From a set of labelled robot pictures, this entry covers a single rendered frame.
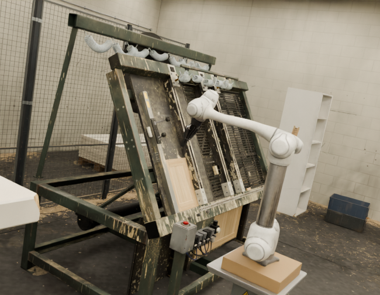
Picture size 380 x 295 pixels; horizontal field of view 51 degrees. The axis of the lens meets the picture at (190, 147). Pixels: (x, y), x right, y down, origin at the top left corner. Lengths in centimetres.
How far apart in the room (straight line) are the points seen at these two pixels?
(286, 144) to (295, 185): 460
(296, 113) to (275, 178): 449
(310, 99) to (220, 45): 311
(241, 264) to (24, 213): 230
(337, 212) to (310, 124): 152
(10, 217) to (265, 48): 840
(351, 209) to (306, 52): 315
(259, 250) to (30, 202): 211
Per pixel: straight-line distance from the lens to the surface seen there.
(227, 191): 368
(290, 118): 678
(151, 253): 285
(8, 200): 29
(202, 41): 938
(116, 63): 294
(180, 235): 267
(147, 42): 390
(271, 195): 233
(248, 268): 254
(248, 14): 896
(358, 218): 701
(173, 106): 335
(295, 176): 678
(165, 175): 297
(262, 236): 237
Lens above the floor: 185
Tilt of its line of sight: 9 degrees down
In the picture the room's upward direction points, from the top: 10 degrees clockwise
